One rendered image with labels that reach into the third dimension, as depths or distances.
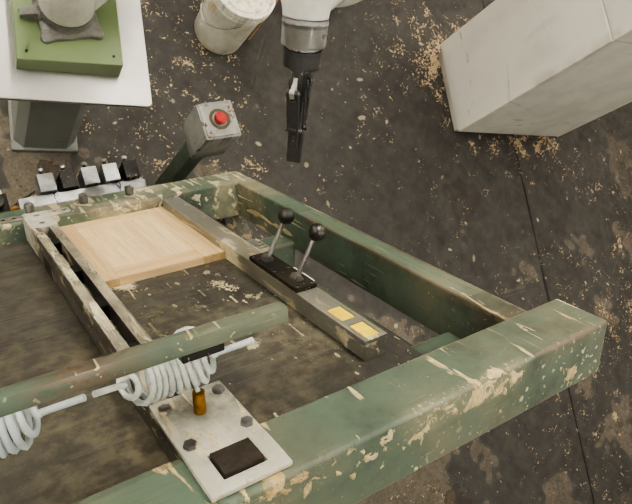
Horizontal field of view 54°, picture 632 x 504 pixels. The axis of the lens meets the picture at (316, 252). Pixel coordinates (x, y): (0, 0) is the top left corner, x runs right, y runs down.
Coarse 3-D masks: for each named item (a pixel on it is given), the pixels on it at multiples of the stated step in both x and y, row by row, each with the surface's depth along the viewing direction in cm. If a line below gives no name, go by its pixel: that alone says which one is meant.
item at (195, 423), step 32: (32, 224) 151; (64, 256) 141; (64, 288) 127; (96, 288) 119; (96, 320) 107; (128, 320) 107; (192, 384) 76; (160, 416) 77; (192, 416) 77; (224, 416) 77; (192, 448) 71; (224, 480) 67; (256, 480) 67
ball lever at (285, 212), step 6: (282, 210) 133; (288, 210) 133; (282, 216) 133; (288, 216) 133; (294, 216) 134; (282, 222) 133; (288, 222) 133; (282, 228) 134; (276, 234) 134; (276, 240) 134; (270, 246) 135; (270, 252) 135; (264, 258) 134; (270, 258) 134
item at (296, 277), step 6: (312, 228) 124; (318, 228) 123; (324, 228) 124; (312, 234) 124; (318, 234) 123; (324, 234) 124; (312, 240) 125; (318, 240) 124; (312, 246) 125; (306, 252) 125; (306, 258) 125; (300, 264) 126; (300, 270) 125; (294, 276) 125; (300, 276) 125
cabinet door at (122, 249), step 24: (120, 216) 171; (144, 216) 171; (168, 216) 171; (72, 240) 155; (96, 240) 156; (120, 240) 156; (144, 240) 155; (168, 240) 155; (192, 240) 154; (96, 264) 141; (120, 264) 142; (144, 264) 141; (168, 264) 141; (192, 264) 144
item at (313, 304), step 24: (192, 216) 164; (216, 240) 151; (240, 240) 148; (240, 264) 142; (288, 288) 125; (312, 288) 124; (312, 312) 118; (336, 336) 113; (360, 336) 107; (384, 336) 108
